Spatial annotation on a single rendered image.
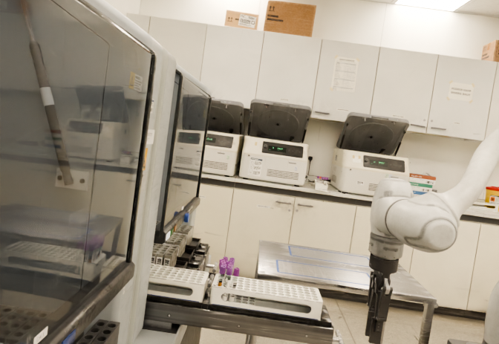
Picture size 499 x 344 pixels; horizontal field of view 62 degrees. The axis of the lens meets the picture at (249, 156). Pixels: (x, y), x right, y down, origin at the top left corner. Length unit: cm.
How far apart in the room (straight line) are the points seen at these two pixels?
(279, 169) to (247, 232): 58
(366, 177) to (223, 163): 118
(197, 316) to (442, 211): 66
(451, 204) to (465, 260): 290
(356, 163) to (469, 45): 172
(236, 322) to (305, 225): 241
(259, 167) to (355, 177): 79
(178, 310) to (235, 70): 284
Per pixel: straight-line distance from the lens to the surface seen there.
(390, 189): 114
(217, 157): 344
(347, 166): 350
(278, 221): 347
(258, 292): 115
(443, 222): 98
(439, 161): 440
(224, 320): 116
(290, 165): 344
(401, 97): 391
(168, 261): 130
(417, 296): 155
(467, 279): 399
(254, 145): 346
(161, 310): 118
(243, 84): 373
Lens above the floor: 127
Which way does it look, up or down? 3 degrees down
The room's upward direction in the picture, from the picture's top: 8 degrees clockwise
